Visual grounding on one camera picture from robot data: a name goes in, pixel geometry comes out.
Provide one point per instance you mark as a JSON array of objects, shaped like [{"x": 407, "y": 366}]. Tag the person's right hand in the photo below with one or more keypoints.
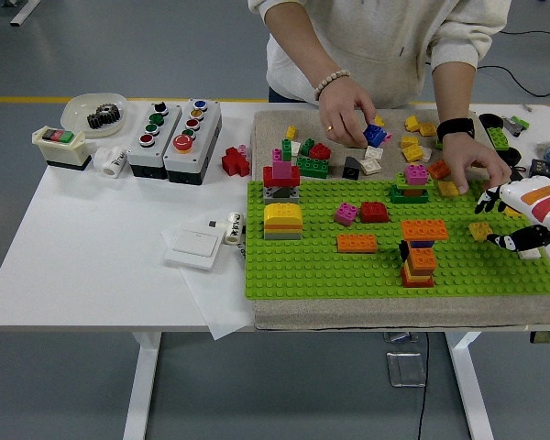
[{"x": 344, "y": 110}]

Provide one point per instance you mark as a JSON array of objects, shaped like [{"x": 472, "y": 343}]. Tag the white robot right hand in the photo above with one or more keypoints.
[{"x": 541, "y": 201}]

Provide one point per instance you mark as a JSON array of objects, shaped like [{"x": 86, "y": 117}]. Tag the person's left hand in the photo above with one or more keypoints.
[{"x": 467, "y": 153}]

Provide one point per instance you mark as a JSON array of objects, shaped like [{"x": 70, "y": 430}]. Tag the yellow square brick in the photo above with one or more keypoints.
[
  {"x": 447, "y": 189},
  {"x": 513, "y": 213},
  {"x": 412, "y": 152},
  {"x": 379, "y": 121},
  {"x": 409, "y": 141},
  {"x": 427, "y": 129},
  {"x": 480, "y": 230},
  {"x": 411, "y": 123}
]

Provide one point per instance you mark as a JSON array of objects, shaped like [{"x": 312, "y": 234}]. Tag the blue square brick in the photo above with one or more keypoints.
[{"x": 375, "y": 135}]

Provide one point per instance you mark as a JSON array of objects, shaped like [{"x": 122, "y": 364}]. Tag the small pink brick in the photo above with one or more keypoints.
[{"x": 388, "y": 136}]

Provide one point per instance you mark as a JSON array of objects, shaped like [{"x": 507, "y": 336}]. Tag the person's right forearm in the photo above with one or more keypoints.
[{"x": 298, "y": 41}]

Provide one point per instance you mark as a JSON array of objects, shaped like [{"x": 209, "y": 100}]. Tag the person's left forearm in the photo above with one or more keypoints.
[{"x": 454, "y": 96}]

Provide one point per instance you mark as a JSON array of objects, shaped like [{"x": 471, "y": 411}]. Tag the green toy baseplate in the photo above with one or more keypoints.
[{"x": 311, "y": 275}]

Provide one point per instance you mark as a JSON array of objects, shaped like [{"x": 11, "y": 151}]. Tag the black wristwatch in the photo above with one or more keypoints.
[{"x": 456, "y": 128}]

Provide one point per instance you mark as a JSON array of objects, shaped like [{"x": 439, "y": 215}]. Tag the lime long plate brick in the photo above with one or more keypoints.
[{"x": 439, "y": 144}]

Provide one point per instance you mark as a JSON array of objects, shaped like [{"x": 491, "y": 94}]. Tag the black printed device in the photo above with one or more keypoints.
[{"x": 547, "y": 168}]

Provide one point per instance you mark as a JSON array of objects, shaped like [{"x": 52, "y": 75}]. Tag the orange long brick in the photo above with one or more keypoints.
[
  {"x": 356, "y": 244},
  {"x": 424, "y": 229},
  {"x": 437, "y": 169}
]

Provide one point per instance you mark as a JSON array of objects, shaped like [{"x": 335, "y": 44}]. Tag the black flat bar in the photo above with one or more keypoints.
[{"x": 519, "y": 174}]

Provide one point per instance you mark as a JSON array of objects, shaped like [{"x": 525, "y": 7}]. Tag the lime green brick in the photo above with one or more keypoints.
[{"x": 499, "y": 135}]

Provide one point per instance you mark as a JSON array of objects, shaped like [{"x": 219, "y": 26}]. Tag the small white brick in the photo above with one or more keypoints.
[
  {"x": 426, "y": 152},
  {"x": 296, "y": 146}
]

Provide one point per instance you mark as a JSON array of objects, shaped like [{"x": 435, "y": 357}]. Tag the small green brick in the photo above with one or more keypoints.
[{"x": 307, "y": 146}]

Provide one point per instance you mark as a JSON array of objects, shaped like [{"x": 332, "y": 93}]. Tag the white square brick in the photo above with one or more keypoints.
[
  {"x": 375, "y": 153},
  {"x": 370, "y": 166},
  {"x": 530, "y": 254}
]

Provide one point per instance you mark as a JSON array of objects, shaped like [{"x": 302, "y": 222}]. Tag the magenta square brick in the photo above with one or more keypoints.
[
  {"x": 416, "y": 175},
  {"x": 347, "y": 214}
]

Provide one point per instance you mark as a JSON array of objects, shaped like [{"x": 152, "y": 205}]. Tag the grey and green clip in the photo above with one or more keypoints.
[{"x": 515, "y": 124}]

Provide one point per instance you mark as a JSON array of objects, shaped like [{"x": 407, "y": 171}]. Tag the small yellow brick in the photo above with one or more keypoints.
[{"x": 291, "y": 132}]

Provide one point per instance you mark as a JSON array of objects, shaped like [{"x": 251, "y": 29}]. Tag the black sloped brick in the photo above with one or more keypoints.
[{"x": 350, "y": 170}]

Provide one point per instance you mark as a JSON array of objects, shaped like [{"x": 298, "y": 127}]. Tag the tall green brick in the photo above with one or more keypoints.
[{"x": 287, "y": 150}]

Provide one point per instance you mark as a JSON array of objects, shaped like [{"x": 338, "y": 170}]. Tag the wide red brick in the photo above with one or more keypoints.
[{"x": 295, "y": 176}]

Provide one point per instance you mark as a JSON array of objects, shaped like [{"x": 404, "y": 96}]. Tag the dark green long brick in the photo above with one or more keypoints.
[{"x": 396, "y": 197}]

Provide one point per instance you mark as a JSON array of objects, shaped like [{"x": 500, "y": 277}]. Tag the person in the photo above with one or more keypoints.
[{"x": 385, "y": 36}]

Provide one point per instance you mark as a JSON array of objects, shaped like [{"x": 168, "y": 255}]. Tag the tall pink brick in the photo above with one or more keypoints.
[{"x": 282, "y": 170}]

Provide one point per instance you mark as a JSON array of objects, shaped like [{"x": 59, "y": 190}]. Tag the purple brick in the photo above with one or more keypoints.
[{"x": 421, "y": 244}]

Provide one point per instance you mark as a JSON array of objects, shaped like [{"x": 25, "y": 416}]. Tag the red sloped brick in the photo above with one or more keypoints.
[{"x": 374, "y": 213}]

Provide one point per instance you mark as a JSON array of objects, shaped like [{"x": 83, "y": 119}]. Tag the orange square brick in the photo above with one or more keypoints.
[{"x": 422, "y": 259}]

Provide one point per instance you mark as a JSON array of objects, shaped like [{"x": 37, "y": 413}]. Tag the grey arch brick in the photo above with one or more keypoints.
[{"x": 269, "y": 198}]

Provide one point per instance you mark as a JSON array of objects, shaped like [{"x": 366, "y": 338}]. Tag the yellow rounded brick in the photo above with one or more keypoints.
[{"x": 282, "y": 212}]

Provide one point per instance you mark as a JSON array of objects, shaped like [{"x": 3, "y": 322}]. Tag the red cross-shaped brick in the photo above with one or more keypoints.
[{"x": 234, "y": 161}]

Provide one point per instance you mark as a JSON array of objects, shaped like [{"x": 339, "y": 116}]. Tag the thin orange plate brick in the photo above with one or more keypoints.
[{"x": 282, "y": 226}]

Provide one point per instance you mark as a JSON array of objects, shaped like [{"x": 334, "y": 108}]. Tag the yellow base brick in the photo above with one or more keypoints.
[{"x": 406, "y": 273}]

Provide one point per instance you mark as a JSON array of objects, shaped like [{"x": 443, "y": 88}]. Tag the under-table control panel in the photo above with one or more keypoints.
[{"x": 549, "y": 337}]

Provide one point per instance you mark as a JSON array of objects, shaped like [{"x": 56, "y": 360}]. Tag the red base brick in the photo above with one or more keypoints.
[{"x": 417, "y": 282}]

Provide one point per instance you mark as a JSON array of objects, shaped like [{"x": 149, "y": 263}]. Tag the grey base brick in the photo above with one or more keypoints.
[{"x": 282, "y": 234}]

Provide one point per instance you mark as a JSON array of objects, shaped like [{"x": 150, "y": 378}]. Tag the white labelled tube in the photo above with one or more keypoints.
[{"x": 233, "y": 229}]

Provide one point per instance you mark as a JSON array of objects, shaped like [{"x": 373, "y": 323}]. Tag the grey emergency-stop control box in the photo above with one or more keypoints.
[{"x": 190, "y": 165}]

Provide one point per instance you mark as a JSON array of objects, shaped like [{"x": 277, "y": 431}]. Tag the small white tag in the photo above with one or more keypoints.
[{"x": 215, "y": 224}]

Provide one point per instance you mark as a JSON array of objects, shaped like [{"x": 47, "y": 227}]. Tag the white table leg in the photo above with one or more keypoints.
[
  {"x": 142, "y": 385},
  {"x": 469, "y": 385}
]

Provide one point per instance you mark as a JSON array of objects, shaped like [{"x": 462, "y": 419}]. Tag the grey four-button control box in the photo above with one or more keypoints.
[{"x": 137, "y": 158}]

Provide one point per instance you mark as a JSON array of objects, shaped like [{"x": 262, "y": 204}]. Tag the metal floor socket plate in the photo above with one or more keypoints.
[{"x": 405, "y": 369}]

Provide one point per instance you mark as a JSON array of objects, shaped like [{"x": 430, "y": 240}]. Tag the white paper sheet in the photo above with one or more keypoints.
[{"x": 220, "y": 302}]

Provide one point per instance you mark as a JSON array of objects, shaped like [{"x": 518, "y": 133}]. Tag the white pipe tee fitting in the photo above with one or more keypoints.
[{"x": 112, "y": 162}]

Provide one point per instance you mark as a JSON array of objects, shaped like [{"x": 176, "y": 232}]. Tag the black metal gear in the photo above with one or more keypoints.
[{"x": 103, "y": 117}]

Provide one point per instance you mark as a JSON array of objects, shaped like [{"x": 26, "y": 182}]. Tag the white plastic dish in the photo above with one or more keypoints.
[{"x": 75, "y": 112}]

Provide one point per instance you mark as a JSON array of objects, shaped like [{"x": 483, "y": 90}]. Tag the white desk foot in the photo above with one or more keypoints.
[{"x": 26, "y": 11}]

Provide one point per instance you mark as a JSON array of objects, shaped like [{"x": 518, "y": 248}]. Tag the metal floor bracket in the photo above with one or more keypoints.
[{"x": 401, "y": 337}]

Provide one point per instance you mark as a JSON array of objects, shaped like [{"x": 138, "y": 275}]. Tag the white wall switch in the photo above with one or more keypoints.
[{"x": 194, "y": 247}]

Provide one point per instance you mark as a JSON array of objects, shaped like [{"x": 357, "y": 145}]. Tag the cream red-green switch box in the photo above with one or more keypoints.
[{"x": 64, "y": 153}]

